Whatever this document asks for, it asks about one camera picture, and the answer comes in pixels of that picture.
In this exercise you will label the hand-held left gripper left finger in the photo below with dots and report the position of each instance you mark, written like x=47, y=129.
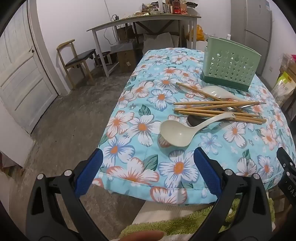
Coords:
x=89, y=176

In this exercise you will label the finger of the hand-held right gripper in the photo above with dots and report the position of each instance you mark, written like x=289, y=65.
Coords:
x=285, y=162

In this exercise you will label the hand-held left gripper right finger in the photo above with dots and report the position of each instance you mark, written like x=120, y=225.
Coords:
x=208, y=173

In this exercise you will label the white plastic ladle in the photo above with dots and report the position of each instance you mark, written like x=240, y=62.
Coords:
x=175, y=133

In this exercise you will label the pile of bamboo chopsticks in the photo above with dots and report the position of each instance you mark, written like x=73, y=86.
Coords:
x=208, y=111

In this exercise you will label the metal spoon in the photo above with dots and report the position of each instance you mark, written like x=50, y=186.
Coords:
x=240, y=106

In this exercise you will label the white rice paddle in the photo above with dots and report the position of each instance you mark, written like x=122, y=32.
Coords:
x=219, y=92

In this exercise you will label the green perforated utensil holder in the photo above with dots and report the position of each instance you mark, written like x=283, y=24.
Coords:
x=227, y=64

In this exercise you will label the person's left hand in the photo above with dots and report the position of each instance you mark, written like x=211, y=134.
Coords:
x=143, y=236

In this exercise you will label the green shaggy rug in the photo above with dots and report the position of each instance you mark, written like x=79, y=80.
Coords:
x=180, y=223

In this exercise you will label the yellow green rice bag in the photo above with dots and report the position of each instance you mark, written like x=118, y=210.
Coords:
x=282, y=89

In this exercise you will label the floral blue blanket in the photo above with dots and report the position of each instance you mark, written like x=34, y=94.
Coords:
x=138, y=111

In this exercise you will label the large cardboard box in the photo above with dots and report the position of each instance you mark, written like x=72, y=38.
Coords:
x=289, y=66

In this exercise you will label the wooden chair black seat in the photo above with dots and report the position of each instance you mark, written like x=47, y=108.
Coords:
x=81, y=56

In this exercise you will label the small cardboard box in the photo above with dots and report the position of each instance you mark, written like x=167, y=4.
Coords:
x=126, y=61

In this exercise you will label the white panel door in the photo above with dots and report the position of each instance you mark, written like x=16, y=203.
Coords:
x=20, y=76

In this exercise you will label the grey plastic box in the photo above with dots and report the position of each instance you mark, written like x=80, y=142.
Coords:
x=122, y=47

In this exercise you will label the grey refrigerator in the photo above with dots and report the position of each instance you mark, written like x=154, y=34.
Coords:
x=256, y=30

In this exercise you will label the white cushion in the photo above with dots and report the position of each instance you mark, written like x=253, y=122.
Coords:
x=161, y=41

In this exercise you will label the yellow plastic bag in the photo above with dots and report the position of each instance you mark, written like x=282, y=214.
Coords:
x=197, y=33

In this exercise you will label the white long desk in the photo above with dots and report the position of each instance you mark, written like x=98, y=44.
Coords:
x=143, y=20

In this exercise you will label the red bottle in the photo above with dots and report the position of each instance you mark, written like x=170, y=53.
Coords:
x=177, y=8

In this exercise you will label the row of books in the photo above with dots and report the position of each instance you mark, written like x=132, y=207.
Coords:
x=167, y=8

